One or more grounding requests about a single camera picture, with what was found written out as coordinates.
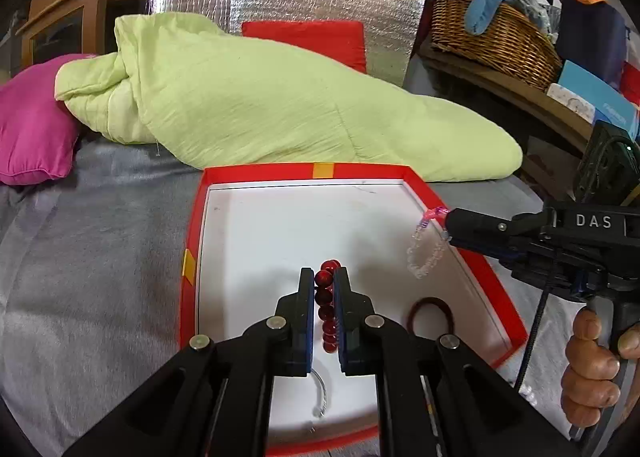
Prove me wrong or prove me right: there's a red beaded bracelet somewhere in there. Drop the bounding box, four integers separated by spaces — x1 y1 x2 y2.
313 259 343 355

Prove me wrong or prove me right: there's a clear pink beaded bracelet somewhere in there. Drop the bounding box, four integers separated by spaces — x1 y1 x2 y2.
406 204 452 281

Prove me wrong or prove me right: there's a right hand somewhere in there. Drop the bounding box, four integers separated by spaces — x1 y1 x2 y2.
561 307 640 428

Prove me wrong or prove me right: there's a maroon bangle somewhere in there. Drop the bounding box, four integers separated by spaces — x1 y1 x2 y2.
406 297 456 339

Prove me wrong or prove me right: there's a red shallow box tray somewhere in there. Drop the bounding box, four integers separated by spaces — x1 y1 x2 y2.
179 164 526 456

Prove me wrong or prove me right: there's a wooden shelf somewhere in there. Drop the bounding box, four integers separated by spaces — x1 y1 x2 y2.
419 39 592 152

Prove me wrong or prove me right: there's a blue paper box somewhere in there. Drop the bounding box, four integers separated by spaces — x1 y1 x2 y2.
559 61 639 140

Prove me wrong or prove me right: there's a wicker basket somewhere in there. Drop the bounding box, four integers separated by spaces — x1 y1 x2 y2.
430 0 562 91

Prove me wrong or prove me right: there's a grey bed blanket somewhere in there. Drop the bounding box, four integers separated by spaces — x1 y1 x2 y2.
1 140 578 456

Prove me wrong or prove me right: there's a dark navy hanging bag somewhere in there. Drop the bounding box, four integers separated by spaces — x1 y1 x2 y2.
555 0 627 89

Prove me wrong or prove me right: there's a red cushion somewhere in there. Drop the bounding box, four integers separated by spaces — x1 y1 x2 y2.
241 20 368 74

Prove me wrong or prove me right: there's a light green folded duvet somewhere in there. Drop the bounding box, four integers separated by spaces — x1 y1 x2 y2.
54 12 523 182

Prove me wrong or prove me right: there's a magenta pillow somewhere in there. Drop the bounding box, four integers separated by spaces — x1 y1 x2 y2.
0 54 85 186

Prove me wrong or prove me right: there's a black cable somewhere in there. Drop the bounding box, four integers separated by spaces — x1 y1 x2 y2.
513 280 554 390

